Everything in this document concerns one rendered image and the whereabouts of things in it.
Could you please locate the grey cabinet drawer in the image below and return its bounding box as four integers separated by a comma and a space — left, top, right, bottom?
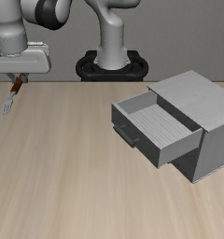
111, 90, 203, 169

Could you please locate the grey cabinet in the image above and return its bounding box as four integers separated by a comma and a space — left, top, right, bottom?
147, 69, 224, 184

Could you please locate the brown-handled silver fork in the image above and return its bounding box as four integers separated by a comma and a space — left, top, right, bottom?
2, 74, 26, 116

